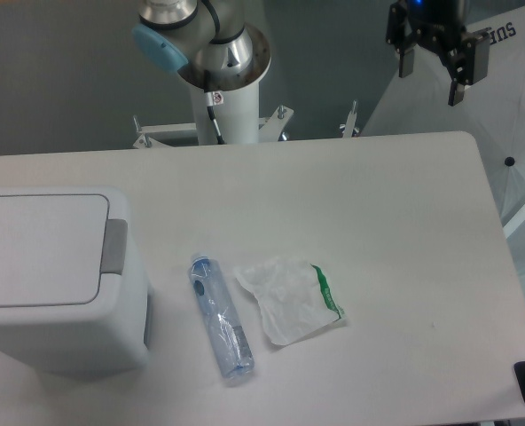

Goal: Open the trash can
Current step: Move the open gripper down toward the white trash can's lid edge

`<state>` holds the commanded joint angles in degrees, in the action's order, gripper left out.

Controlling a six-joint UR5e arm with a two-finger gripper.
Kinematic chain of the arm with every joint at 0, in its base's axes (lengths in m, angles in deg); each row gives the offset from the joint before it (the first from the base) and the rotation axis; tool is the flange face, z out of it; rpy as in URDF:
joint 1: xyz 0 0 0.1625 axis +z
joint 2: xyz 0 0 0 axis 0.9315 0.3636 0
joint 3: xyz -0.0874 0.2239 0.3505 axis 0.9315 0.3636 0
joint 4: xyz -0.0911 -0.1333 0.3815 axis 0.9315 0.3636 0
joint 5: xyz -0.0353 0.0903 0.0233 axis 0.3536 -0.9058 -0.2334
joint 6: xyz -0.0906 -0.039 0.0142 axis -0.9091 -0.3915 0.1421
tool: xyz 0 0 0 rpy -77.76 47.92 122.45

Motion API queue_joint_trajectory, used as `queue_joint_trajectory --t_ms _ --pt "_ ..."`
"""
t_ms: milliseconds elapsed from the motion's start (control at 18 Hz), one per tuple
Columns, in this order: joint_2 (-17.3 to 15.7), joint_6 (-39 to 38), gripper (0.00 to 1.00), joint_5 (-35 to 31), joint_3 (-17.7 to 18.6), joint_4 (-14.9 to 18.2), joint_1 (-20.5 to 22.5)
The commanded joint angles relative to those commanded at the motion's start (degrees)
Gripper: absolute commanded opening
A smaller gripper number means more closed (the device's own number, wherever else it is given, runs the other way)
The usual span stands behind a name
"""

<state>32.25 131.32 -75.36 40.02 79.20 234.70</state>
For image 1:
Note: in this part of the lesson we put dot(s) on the white plastic trash can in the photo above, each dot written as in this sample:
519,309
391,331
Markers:
109,333

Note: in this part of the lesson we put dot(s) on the silver robot arm blue cap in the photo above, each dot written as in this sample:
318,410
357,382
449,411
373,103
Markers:
211,46

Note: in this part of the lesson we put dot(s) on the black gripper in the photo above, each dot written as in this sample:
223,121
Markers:
439,27

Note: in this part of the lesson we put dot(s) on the crumpled clear plastic bag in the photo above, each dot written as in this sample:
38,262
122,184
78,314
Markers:
294,296

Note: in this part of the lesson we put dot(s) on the white trash can lid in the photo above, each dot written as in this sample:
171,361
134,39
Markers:
54,248

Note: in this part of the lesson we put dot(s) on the clear plastic water bottle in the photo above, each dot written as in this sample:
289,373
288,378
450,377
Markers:
227,337

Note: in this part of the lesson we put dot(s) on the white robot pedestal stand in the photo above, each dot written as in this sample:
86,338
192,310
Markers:
231,117

